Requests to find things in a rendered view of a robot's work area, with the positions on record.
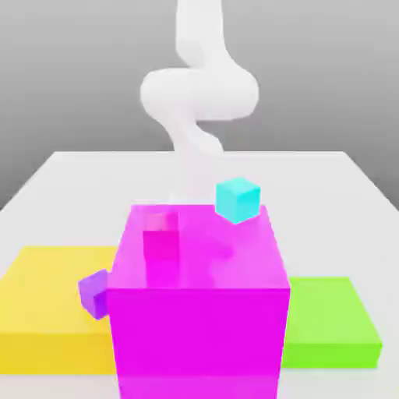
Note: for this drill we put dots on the large magenta box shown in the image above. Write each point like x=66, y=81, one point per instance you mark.
x=199, y=327

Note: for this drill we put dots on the small cyan cube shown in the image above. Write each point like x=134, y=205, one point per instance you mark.
x=238, y=199

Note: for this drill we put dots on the small purple cube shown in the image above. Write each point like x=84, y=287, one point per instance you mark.
x=93, y=294

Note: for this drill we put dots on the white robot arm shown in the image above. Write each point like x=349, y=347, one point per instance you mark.
x=199, y=90

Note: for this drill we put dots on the large green box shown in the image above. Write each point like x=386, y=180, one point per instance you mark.
x=327, y=324

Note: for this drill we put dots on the large yellow box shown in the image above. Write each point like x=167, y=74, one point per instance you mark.
x=46, y=311

